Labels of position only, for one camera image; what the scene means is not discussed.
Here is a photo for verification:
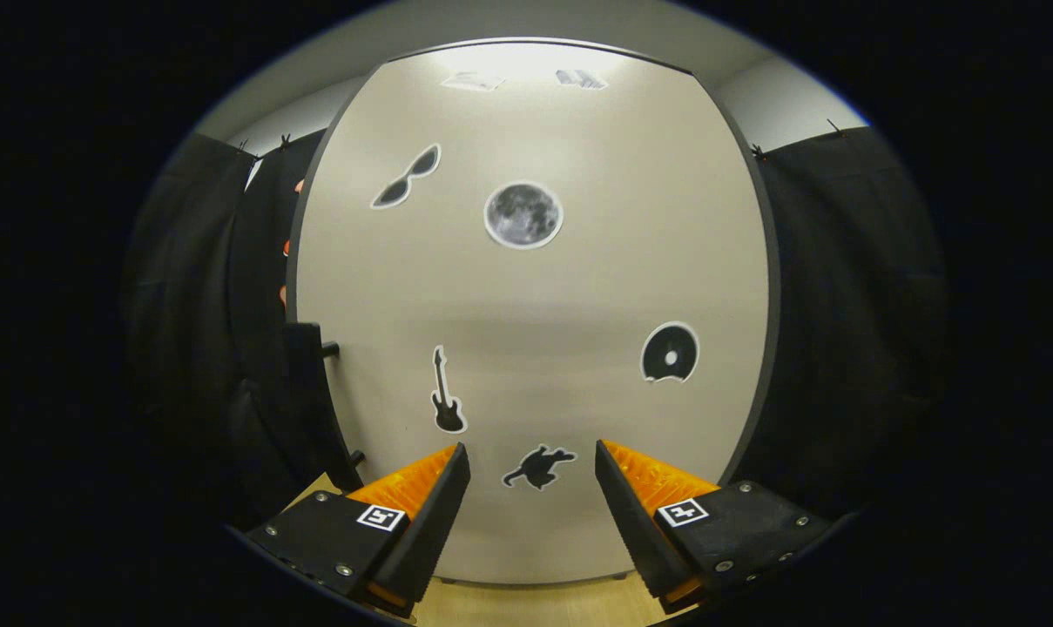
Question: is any black backdrop cloth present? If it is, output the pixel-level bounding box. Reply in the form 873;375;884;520
120;125;947;525

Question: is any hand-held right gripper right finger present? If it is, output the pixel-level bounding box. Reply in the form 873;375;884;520
593;439;834;617

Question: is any black door handle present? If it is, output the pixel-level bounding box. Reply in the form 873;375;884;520
281;321;367;494

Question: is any grey cabinet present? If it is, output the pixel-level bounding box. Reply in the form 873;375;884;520
284;37;785;586

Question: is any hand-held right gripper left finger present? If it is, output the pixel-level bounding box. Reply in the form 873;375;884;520
245;442;473;619

